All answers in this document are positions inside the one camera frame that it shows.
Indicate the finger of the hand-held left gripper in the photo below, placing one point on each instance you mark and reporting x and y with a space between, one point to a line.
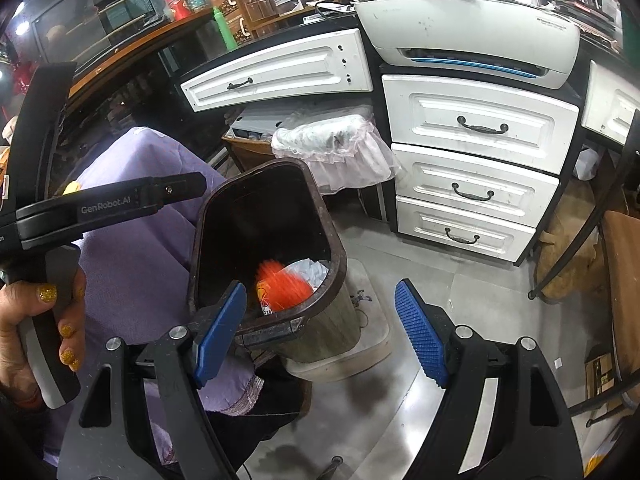
175 189

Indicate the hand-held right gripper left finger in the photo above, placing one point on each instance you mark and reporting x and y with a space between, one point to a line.
220 335

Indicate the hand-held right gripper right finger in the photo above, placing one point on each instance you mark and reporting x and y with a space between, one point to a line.
420 335

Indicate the orange snack packet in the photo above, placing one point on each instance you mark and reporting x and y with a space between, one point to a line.
282 287

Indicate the brown trash bin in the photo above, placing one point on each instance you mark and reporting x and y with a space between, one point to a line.
250 220

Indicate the white tissue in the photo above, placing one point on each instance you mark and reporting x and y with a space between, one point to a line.
312 272

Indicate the person's left forearm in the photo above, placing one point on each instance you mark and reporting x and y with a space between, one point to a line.
15 435

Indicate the person's left hand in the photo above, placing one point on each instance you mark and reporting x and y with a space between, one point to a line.
15 350

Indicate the brown wooden crate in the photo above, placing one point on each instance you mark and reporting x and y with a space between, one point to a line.
245 152

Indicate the purple tablecloth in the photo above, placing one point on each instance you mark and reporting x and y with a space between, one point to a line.
130 260

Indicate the wooden counter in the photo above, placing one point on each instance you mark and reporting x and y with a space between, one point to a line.
125 52

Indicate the bin with clear liner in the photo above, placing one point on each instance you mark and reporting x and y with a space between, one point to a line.
325 135

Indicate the glass display case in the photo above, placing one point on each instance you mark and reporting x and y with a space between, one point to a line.
100 5

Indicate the green bottle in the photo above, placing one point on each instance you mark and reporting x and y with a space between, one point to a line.
225 27

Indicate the red tin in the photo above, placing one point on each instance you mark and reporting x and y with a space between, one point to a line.
176 7

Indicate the small cardboard box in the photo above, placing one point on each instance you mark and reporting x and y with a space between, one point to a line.
599 375

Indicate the teal tin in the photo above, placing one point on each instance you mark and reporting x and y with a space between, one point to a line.
197 0

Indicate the metal chair brown seat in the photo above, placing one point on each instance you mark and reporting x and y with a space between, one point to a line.
620 240

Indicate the white printer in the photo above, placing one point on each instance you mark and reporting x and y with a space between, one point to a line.
465 25

